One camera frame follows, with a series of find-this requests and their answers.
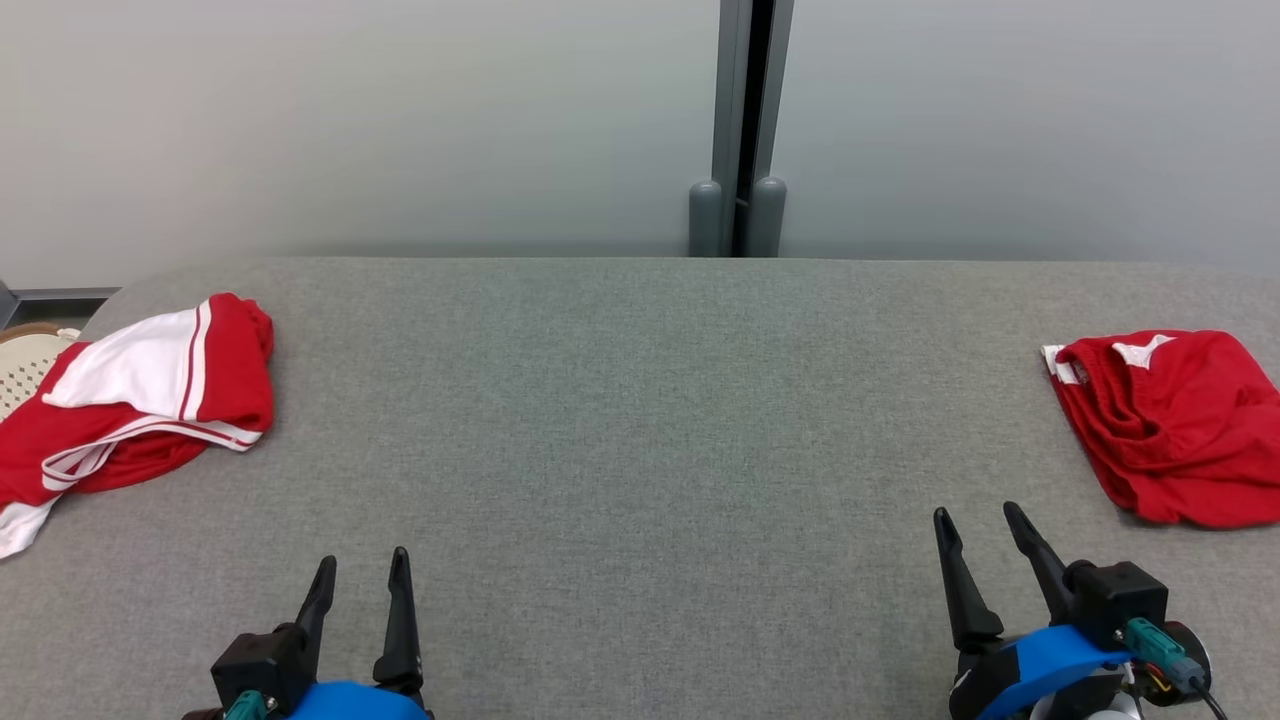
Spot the grey partition frame post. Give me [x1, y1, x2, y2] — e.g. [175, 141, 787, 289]
[712, 0, 796, 258]

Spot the dark grey baseboard strip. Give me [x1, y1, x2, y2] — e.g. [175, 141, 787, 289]
[0, 285, 121, 329]

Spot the white perforated laundry basket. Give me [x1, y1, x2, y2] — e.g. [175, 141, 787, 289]
[0, 323, 83, 423]

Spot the red garment with white panel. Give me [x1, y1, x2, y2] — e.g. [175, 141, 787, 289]
[0, 292, 276, 561]

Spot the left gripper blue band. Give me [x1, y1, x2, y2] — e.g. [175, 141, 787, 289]
[275, 546, 436, 720]

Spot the right camera cable teal plug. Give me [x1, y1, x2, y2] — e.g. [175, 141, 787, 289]
[1125, 618, 1231, 720]

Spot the grey cylindrical post foot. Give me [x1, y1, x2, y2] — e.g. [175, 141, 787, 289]
[748, 176, 787, 258]
[688, 180, 724, 258]

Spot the red Bulls 23 garment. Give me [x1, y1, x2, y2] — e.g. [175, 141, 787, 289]
[1041, 329, 1280, 530]

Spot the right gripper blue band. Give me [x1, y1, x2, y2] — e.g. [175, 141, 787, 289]
[933, 501, 1214, 720]

